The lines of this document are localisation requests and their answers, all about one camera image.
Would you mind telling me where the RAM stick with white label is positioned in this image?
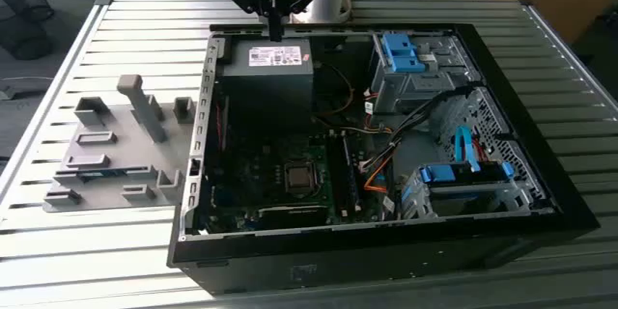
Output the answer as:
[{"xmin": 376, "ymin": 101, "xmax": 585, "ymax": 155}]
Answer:
[{"xmin": 56, "ymin": 167, "xmax": 148, "ymax": 182}]

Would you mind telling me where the black RAM slot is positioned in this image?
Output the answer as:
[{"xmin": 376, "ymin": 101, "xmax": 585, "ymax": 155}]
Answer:
[
  {"xmin": 332, "ymin": 131, "xmax": 352, "ymax": 216},
  {"xmin": 326, "ymin": 131, "xmax": 346, "ymax": 216}
]

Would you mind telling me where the RAM stick with black chips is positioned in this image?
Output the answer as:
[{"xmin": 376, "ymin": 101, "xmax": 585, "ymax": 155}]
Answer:
[{"xmin": 340, "ymin": 135, "xmax": 363, "ymax": 213}]

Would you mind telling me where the grey power supply unit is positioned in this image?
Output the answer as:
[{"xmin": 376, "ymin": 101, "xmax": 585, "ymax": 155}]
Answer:
[{"xmin": 219, "ymin": 38, "xmax": 316, "ymax": 132}]

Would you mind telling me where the grey metal drive cage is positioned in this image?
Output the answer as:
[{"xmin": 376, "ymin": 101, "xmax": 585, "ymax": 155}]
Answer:
[{"xmin": 368, "ymin": 32, "xmax": 483, "ymax": 114}]

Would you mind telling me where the grey parts rack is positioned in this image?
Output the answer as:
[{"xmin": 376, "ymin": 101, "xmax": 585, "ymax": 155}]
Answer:
[{"xmin": 41, "ymin": 74, "xmax": 199, "ymax": 214}]

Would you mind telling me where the green motherboard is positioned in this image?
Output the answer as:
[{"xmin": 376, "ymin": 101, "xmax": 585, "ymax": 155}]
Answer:
[{"xmin": 207, "ymin": 131, "xmax": 387, "ymax": 232}]

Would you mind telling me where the silver CPU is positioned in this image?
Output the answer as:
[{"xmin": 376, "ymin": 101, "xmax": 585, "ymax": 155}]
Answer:
[{"xmin": 288, "ymin": 166, "xmax": 314, "ymax": 189}]

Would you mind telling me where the blue disk carrier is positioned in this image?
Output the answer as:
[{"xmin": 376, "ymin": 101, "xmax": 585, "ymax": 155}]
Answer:
[{"xmin": 418, "ymin": 161, "xmax": 515, "ymax": 184}]

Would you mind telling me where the blue motherboard port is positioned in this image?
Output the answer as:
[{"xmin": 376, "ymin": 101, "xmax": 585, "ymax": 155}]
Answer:
[{"xmin": 211, "ymin": 186, "xmax": 232, "ymax": 209}]

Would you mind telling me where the black hard disk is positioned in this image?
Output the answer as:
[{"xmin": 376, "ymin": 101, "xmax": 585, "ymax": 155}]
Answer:
[{"xmin": 427, "ymin": 163, "xmax": 506, "ymax": 184}]

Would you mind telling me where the black graphics card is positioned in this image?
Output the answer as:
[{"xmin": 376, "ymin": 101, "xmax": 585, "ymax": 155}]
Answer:
[{"xmin": 255, "ymin": 204, "xmax": 330, "ymax": 230}]

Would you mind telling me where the grey metal disk bay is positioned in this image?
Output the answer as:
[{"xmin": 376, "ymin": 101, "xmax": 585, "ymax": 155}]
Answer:
[{"xmin": 395, "ymin": 164, "xmax": 557, "ymax": 221}]

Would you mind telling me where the black PC case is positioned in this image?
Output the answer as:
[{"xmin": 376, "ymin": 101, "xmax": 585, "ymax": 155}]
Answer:
[{"xmin": 166, "ymin": 22, "xmax": 602, "ymax": 297}]

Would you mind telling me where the blue plastic drive bracket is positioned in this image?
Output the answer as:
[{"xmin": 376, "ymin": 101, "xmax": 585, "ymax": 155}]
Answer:
[{"xmin": 379, "ymin": 33, "xmax": 428, "ymax": 73}]

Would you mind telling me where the yellow wire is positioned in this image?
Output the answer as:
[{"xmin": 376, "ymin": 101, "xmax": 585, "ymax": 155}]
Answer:
[{"xmin": 312, "ymin": 62, "xmax": 356, "ymax": 119}]

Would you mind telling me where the red black wire with tags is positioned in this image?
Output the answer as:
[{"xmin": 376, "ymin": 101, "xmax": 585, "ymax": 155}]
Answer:
[{"xmin": 362, "ymin": 88, "xmax": 392, "ymax": 135}]

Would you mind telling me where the black white wire bundle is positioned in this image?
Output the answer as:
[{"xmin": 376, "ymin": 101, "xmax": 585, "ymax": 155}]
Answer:
[{"xmin": 312, "ymin": 115, "xmax": 383, "ymax": 135}]

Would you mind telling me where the thick black cable bundle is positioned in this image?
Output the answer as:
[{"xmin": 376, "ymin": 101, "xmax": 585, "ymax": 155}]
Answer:
[{"xmin": 383, "ymin": 86, "xmax": 473, "ymax": 151}]

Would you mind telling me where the blue flat wire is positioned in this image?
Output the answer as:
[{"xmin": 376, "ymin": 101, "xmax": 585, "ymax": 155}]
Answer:
[{"xmin": 455, "ymin": 126, "xmax": 482, "ymax": 173}]

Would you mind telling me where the orange wire bundle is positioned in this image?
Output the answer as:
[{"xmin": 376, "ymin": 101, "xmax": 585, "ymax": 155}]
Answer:
[{"xmin": 362, "ymin": 158, "xmax": 402, "ymax": 192}]

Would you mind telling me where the red flat wire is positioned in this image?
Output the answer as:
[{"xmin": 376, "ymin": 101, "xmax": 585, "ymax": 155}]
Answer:
[{"xmin": 473, "ymin": 138, "xmax": 494, "ymax": 164}]

